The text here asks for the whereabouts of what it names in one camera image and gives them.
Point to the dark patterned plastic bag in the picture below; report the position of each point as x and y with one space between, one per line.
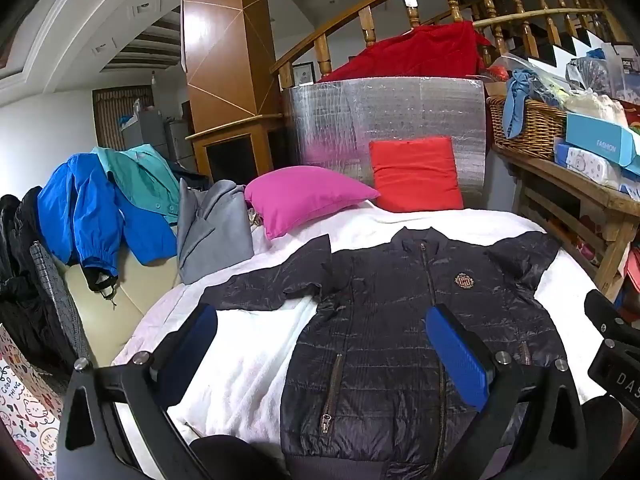
590 75

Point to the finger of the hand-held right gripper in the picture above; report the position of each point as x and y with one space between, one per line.
602 312

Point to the wooden side table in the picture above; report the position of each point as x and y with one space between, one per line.
565 180

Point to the red pillow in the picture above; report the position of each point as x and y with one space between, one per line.
415 175

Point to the silver foil insulation mat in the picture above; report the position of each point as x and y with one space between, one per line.
350 120

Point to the teal shirt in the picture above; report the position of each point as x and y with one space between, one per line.
145 175

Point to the small grey refrigerator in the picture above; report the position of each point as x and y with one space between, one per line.
180 142

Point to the wooden panelled column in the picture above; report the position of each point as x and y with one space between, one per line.
225 45

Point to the wooden cabinet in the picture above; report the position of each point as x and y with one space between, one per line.
227 152

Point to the blue jacket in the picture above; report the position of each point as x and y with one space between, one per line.
85 210

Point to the brown curtain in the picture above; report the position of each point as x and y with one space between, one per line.
107 115

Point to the white printed box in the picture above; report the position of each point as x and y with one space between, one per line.
590 165

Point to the printed paper gift bag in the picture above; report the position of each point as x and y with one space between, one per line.
25 410

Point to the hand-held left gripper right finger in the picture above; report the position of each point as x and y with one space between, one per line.
457 360

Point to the framed wall picture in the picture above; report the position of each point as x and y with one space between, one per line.
303 73

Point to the cream fabric bundle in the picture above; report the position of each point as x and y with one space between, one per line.
595 105

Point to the wicker basket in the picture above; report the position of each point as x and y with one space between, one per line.
525 127

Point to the large grey refrigerator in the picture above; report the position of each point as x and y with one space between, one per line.
145 132

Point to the red quilt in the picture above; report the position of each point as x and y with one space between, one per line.
420 52

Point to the wooden stair railing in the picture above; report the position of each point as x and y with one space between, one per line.
350 15

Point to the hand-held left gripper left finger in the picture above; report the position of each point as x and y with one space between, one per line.
194 341

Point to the light blue cardboard box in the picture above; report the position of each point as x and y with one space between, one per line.
600 140

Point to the grey coat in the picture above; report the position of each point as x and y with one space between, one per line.
212 235

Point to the dark navy puffer jacket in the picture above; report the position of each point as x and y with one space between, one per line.
380 320

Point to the black jacket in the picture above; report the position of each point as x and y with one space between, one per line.
25 270

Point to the white fleece blanket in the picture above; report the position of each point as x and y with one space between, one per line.
250 370

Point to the blue cloth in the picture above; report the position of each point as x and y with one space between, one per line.
517 95

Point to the pink pillow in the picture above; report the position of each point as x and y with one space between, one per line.
305 197

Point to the beige sofa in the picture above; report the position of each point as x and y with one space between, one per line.
120 310

